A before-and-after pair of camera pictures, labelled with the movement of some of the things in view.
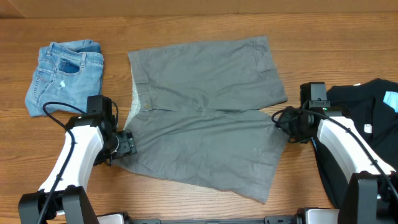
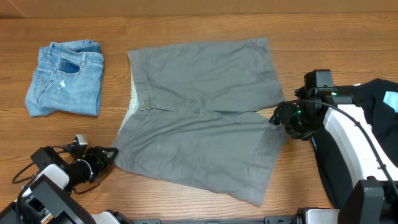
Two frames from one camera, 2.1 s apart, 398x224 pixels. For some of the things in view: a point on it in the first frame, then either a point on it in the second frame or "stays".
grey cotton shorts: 202,115 stays
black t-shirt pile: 362,103 stays
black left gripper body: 125,144 → 94,160
